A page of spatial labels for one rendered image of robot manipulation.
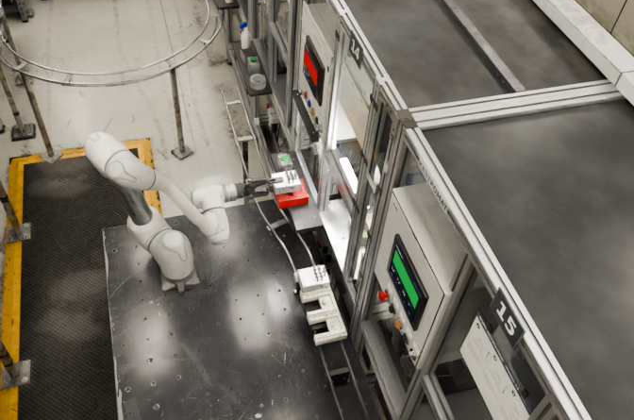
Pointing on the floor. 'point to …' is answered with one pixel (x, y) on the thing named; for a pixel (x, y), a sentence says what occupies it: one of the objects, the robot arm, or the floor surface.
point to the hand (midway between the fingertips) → (275, 183)
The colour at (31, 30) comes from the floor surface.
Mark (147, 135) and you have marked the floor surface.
